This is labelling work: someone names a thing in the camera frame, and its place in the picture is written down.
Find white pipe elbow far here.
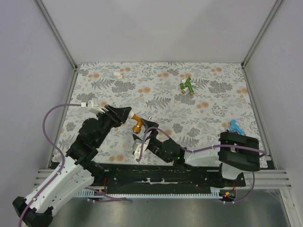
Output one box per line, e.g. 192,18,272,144
113,72,123,79

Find aluminium frame post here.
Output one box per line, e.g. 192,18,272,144
34,0,78,70
241,0,284,69

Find floral table mat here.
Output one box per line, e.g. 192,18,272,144
57,62,260,152

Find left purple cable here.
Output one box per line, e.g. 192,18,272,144
18,103,130,227

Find blue water faucet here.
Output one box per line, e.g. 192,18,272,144
228,119,245,135

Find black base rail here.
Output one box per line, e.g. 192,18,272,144
92,163,246,188

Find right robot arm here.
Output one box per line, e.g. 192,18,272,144
132,120,266,188

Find white pipe elbow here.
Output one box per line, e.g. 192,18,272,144
128,113,134,119

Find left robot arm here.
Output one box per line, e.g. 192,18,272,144
13,100,132,227

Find white green faucet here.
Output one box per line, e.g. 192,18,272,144
184,83,199,95

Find green water faucet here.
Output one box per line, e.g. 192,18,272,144
179,77,194,94

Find right aluminium frame post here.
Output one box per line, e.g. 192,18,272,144
241,0,284,69

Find left aluminium frame post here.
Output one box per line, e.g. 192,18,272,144
34,0,78,70

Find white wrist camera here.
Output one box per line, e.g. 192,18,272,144
80,98,105,115
132,139,150,162

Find orange water faucet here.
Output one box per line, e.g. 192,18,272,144
130,114,148,134

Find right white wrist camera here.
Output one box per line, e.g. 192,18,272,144
132,139,150,162

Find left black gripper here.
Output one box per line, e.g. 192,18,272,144
95,104,132,147

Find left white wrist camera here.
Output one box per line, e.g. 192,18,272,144
80,98,105,115

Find white cable duct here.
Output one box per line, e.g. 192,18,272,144
74,189,223,199

